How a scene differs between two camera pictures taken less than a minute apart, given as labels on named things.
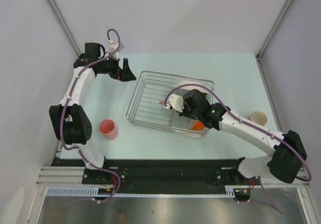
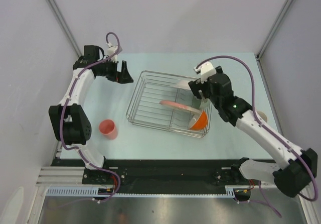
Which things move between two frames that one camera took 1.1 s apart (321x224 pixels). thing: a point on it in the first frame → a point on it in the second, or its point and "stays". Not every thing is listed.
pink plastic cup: [108, 127] stays
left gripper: [124, 75] stays
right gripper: [183, 113] → [196, 86]
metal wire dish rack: [146, 108] stays
